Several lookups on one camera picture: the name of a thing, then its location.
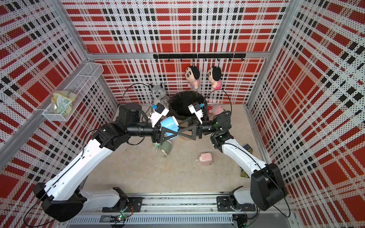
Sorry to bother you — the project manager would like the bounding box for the right hanging cartoon doll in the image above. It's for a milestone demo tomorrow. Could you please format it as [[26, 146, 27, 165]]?
[[207, 66, 222, 91]]

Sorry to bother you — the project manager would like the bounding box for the pink plush toy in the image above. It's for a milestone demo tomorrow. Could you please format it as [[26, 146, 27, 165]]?
[[208, 104, 225, 116]]

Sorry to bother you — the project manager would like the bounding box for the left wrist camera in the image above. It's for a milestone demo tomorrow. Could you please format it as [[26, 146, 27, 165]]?
[[149, 103, 169, 127]]

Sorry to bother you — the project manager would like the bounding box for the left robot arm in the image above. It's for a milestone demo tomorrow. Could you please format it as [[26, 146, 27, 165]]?
[[33, 103, 179, 222]]

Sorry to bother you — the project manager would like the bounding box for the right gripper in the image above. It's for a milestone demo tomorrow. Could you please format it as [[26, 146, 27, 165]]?
[[177, 118, 219, 141]]

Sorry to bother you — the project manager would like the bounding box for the hanging cartoon doll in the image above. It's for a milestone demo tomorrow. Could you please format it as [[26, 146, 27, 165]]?
[[185, 66, 201, 90], [207, 66, 222, 91]]

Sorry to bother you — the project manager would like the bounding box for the black trash bag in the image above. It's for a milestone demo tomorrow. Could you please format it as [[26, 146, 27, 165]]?
[[167, 90, 209, 121]]

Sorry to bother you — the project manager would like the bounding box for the white wire wall basket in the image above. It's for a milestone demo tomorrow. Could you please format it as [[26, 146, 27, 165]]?
[[42, 62, 104, 122]]

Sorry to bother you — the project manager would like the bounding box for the light green pencil sharpener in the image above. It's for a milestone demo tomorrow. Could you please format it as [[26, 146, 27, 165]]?
[[154, 143, 161, 152]]

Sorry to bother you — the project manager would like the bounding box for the yellow green packet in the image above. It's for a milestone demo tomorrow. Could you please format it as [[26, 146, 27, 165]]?
[[51, 90, 77, 116]]

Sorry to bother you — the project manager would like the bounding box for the left hanging cartoon doll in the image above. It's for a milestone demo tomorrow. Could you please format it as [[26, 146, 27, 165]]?
[[185, 66, 201, 90]]

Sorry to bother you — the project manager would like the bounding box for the grey husky plush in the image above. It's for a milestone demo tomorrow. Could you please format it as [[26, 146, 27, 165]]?
[[150, 84, 170, 108]]

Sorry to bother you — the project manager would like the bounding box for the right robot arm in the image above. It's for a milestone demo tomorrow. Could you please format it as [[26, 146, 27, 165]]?
[[177, 111, 287, 211]]

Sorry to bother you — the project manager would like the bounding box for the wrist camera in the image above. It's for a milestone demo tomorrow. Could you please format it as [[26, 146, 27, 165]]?
[[188, 102, 204, 124], [149, 103, 169, 127]]

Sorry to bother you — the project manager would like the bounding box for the black hook rail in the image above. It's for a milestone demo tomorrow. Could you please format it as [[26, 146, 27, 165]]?
[[153, 53, 247, 60]]

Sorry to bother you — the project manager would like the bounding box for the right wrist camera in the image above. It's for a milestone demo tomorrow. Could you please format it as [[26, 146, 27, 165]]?
[[188, 102, 204, 124]]

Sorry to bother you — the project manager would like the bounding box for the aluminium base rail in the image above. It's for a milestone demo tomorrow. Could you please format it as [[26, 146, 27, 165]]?
[[58, 192, 300, 228]]

